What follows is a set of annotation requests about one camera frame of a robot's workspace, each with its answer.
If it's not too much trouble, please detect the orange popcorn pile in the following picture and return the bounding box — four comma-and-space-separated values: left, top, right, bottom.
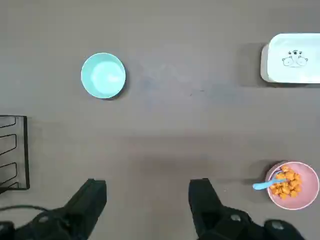
269, 165, 302, 200

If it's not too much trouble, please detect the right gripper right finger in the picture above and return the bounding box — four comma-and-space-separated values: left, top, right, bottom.
188, 177, 309, 240

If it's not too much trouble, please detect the green bowl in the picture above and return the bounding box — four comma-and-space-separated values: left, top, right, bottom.
80, 52, 127, 99

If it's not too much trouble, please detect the black wire rack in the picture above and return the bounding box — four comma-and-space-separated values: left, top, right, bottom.
0, 114, 31, 195

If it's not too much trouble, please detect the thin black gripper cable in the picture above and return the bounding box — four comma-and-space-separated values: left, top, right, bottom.
0, 204, 48, 216

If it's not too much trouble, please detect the white lidded box with drawing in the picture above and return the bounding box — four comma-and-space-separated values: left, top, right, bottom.
259, 33, 320, 85

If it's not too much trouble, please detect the blue spoon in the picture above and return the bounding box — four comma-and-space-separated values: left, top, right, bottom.
252, 171, 287, 191

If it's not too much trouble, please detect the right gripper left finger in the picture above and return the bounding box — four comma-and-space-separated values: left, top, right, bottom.
0, 178, 108, 240

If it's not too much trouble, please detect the pink bowl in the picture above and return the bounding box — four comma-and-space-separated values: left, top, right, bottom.
265, 161, 320, 210

